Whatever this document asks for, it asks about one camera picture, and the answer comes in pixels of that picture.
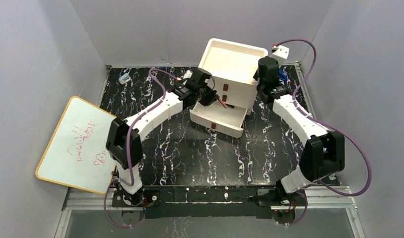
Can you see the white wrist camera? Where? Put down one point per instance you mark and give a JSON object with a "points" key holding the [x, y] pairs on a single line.
{"points": [[188, 74], [280, 54]]}

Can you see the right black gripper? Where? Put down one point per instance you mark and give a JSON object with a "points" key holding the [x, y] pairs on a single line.
{"points": [[281, 78]]}

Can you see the white bottom pull-out drawer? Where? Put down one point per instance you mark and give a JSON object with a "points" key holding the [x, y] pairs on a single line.
{"points": [[228, 120]]}

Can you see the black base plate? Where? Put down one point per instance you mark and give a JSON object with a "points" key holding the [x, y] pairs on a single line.
{"points": [[262, 202]]}

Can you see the small white blue clip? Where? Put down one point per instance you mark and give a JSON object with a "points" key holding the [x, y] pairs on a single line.
{"points": [[124, 79]]}

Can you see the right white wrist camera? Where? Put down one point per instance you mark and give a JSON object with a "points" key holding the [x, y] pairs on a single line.
{"points": [[280, 54]]}

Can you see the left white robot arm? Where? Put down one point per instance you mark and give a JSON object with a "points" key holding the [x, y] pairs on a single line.
{"points": [[125, 136]]}

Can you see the yellow framed whiteboard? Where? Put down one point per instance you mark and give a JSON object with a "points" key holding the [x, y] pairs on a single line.
{"points": [[76, 154]]}

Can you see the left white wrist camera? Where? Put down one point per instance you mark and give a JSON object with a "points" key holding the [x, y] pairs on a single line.
{"points": [[188, 74]]}

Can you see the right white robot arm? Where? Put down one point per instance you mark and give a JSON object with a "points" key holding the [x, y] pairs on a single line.
{"points": [[323, 149]]}

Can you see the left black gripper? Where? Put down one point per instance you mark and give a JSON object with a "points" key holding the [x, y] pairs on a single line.
{"points": [[208, 95]]}

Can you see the aluminium rail frame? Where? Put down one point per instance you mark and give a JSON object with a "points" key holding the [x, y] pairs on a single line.
{"points": [[180, 152]]}

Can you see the blue stapler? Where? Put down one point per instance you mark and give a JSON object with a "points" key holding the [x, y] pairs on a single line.
{"points": [[282, 75]]}

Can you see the white drawer organizer box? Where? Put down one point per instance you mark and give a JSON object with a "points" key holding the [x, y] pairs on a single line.
{"points": [[233, 66]]}

